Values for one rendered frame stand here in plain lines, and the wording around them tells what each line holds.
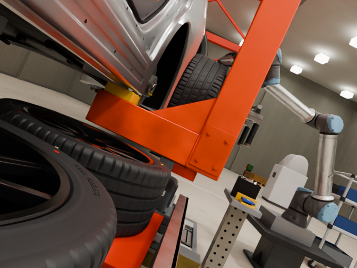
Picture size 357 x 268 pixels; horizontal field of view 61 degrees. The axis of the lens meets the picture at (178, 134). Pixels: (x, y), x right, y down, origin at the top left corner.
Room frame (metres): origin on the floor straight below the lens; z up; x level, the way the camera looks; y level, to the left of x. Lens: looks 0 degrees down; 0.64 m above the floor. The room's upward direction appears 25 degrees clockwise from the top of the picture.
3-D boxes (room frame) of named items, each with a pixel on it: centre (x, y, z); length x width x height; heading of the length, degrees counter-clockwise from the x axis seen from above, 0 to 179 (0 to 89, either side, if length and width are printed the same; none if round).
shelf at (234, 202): (1.78, -0.50, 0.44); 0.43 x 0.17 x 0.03; 176
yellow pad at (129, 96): (1.48, 0.33, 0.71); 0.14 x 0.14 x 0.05; 86
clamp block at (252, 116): (1.82, -0.37, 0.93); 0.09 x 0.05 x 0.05; 86
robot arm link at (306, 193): (2.29, -1.08, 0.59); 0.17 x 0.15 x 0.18; 21
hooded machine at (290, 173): (8.20, -3.19, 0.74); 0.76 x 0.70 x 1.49; 93
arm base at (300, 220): (2.30, -1.08, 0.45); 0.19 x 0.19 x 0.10
